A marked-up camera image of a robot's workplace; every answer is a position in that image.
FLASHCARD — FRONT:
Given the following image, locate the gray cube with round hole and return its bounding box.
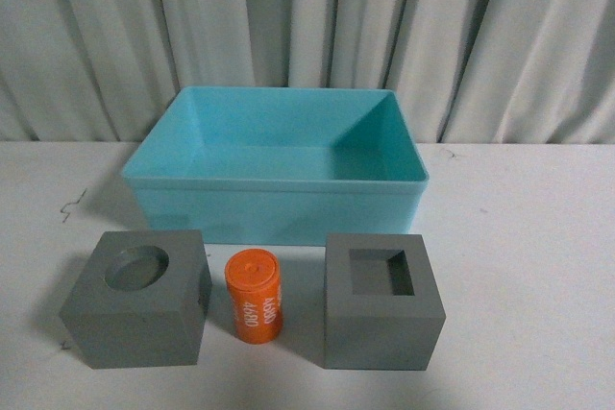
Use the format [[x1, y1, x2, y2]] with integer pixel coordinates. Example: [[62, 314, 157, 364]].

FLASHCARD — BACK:
[[60, 230, 212, 369]]

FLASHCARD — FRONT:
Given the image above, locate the white pleated curtain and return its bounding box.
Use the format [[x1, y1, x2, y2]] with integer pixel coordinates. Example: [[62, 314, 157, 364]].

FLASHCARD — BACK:
[[1, 0, 614, 144]]

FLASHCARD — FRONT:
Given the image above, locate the orange cylinder with white numbers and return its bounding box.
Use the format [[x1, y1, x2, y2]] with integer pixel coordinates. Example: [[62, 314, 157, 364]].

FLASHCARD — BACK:
[[225, 249, 283, 345]]

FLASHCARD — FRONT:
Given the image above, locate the gray cube with square hole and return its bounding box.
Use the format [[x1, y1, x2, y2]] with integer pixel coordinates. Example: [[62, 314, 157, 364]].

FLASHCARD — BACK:
[[324, 233, 446, 371]]

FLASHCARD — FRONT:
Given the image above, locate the light blue plastic box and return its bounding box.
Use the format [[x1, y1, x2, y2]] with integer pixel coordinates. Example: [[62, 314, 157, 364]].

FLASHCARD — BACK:
[[122, 86, 429, 246]]

